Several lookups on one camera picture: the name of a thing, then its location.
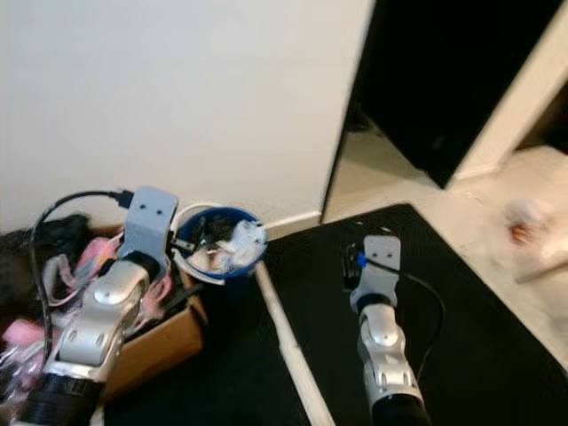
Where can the white paper trash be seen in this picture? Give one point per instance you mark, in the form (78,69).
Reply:
(247,240)

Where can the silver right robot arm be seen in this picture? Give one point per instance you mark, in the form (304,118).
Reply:
(386,355)

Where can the blue round rubbish bin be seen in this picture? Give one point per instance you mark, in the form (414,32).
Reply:
(235,266)

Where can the white and red crumpled trash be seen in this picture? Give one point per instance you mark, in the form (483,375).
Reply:
(525,224)

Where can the pink plastic bag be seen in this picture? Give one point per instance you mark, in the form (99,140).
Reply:
(90,259)

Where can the brown cardboard box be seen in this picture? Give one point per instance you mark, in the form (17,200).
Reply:
(161,344)

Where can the black plastic bag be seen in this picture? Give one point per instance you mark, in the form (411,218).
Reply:
(58,235)

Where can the black floor mat under box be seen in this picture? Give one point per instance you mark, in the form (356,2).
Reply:
(235,377)

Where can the large black floor mat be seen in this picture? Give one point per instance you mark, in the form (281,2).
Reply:
(488,355)

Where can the black door panel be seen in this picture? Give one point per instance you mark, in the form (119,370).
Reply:
(444,80)

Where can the pink package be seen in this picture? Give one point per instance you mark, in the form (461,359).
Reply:
(18,334)

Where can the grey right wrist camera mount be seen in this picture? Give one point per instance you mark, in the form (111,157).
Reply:
(380,264)

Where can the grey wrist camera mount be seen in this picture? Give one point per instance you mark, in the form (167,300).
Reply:
(380,264)
(151,222)

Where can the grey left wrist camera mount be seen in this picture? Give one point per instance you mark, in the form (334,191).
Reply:
(151,222)

